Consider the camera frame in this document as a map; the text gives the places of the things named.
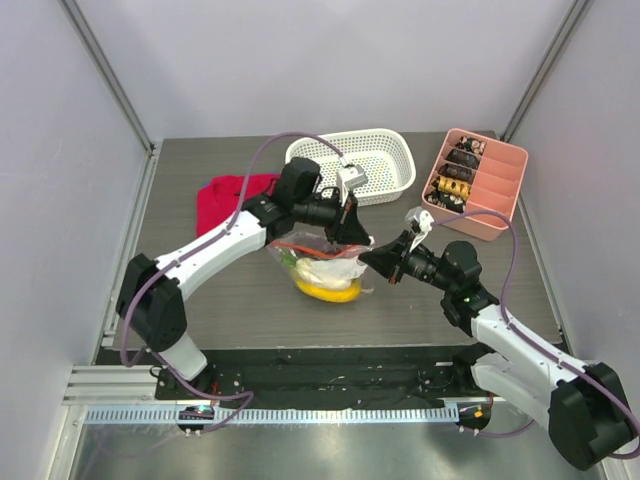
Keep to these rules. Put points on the white fake radish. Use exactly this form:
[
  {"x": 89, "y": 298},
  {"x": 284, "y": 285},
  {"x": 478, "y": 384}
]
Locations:
[{"x": 334, "y": 274}]

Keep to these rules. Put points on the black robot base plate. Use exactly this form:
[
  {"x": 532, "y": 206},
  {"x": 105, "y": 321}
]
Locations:
[{"x": 358, "y": 378}]

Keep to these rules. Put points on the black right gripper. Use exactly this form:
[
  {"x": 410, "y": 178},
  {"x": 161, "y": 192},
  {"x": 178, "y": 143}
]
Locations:
[{"x": 400, "y": 260}]

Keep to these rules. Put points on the white perforated plastic basket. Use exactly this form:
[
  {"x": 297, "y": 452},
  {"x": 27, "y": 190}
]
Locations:
[{"x": 383, "y": 154}]

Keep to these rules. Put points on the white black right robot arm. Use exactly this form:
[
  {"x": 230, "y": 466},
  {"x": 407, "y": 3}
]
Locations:
[{"x": 582, "y": 406}]

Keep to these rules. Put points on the white slotted cable duct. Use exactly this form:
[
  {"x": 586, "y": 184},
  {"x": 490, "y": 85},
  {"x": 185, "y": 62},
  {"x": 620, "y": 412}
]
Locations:
[{"x": 196, "y": 415}]

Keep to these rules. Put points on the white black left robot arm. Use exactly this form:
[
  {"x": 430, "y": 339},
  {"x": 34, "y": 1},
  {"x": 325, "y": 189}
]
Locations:
[{"x": 152, "y": 297}]

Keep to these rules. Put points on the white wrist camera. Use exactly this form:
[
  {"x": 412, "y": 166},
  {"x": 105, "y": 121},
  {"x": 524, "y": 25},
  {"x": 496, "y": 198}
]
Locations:
[
  {"x": 420, "y": 223},
  {"x": 351, "y": 177}
]

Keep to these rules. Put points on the pink divided organizer tray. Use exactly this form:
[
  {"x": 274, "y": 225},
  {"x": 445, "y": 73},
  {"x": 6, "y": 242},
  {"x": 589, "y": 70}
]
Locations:
[{"x": 474, "y": 182}]

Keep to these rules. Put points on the red folded cloth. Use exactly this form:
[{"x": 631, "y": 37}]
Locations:
[{"x": 218, "y": 199}]

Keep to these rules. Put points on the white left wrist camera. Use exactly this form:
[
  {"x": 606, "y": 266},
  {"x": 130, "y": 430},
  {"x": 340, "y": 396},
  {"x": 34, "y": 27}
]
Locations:
[{"x": 351, "y": 177}]

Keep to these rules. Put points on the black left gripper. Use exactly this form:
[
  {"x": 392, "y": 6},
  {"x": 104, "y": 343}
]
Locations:
[{"x": 345, "y": 228}]

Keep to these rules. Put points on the yellow fake banana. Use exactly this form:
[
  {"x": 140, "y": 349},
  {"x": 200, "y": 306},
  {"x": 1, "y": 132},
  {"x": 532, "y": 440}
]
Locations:
[{"x": 349, "y": 294}]

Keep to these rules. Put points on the clear zip top bag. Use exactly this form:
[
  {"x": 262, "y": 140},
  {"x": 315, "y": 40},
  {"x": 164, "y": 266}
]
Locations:
[{"x": 303, "y": 244}]

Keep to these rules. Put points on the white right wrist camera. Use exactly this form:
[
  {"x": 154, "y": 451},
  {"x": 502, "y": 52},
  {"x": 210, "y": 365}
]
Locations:
[{"x": 420, "y": 223}]

